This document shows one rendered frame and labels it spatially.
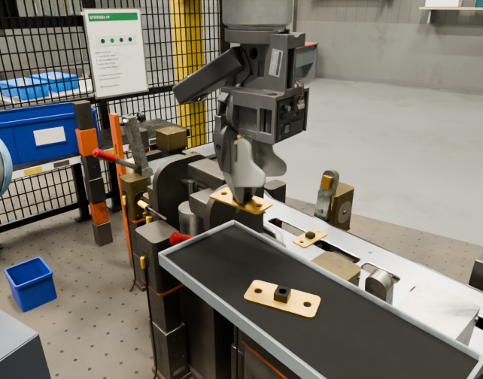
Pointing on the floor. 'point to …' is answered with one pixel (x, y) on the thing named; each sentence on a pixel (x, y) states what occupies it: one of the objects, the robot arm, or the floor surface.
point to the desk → (306, 60)
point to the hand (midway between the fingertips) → (241, 189)
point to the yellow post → (188, 59)
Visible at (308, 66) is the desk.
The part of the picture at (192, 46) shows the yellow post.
